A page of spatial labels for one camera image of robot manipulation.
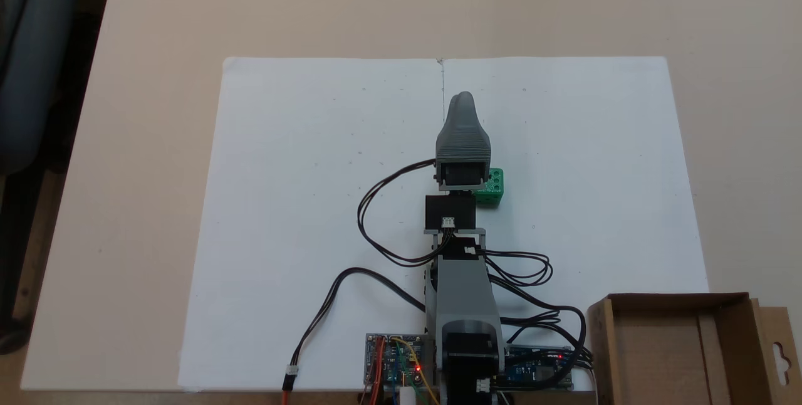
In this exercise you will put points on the green dice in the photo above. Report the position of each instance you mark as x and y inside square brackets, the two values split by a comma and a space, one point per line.
[494, 189]

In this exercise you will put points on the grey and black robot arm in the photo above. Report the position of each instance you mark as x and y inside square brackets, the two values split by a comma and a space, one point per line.
[467, 292]

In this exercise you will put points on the white paper sheet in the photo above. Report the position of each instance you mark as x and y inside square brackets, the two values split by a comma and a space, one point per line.
[626, 160]
[282, 204]

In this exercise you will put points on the dark upholstered chair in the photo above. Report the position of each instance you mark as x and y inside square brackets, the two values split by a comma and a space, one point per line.
[37, 47]

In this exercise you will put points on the brown cardboard box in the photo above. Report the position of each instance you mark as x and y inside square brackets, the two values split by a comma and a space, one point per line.
[658, 355]

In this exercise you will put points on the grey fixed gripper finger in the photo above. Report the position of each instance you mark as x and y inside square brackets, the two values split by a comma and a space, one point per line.
[463, 110]

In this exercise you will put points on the motor controller circuit board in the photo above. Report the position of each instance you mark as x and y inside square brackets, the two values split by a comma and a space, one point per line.
[391, 361]

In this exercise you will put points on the blue power converter board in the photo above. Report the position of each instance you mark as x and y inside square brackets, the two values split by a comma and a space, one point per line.
[532, 370]

